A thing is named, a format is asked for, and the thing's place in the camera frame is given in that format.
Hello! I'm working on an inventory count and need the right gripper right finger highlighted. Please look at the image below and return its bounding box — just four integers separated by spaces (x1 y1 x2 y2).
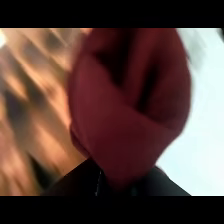
129 165 192 197

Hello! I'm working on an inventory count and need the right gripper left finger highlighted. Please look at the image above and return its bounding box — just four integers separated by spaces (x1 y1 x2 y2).
42 157 116 197

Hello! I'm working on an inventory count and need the dark red garment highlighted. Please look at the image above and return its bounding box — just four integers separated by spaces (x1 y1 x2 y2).
66 28 193 192

